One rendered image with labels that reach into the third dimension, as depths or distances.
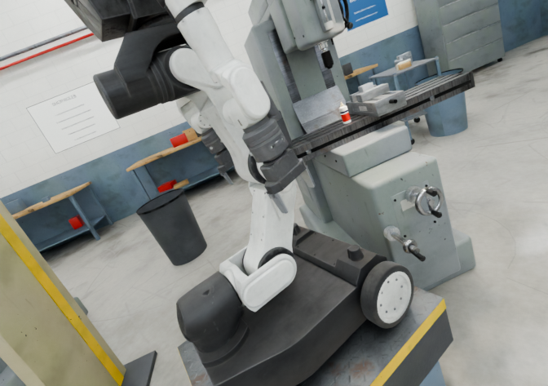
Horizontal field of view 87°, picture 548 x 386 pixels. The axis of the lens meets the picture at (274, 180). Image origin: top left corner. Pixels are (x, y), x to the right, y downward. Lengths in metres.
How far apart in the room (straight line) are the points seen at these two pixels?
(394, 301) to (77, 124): 5.75
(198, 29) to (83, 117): 5.52
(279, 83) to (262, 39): 0.26
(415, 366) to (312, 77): 1.53
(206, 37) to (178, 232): 2.37
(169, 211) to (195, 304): 1.93
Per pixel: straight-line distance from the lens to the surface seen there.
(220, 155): 1.10
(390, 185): 1.28
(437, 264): 1.59
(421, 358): 1.16
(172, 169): 5.83
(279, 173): 0.67
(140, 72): 0.81
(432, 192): 1.20
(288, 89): 1.88
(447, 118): 3.72
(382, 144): 1.43
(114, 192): 6.17
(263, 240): 0.94
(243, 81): 0.62
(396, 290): 1.05
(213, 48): 0.65
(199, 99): 0.96
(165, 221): 2.82
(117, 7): 0.83
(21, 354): 1.71
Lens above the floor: 1.22
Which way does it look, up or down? 17 degrees down
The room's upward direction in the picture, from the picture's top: 22 degrees counter-clockwise
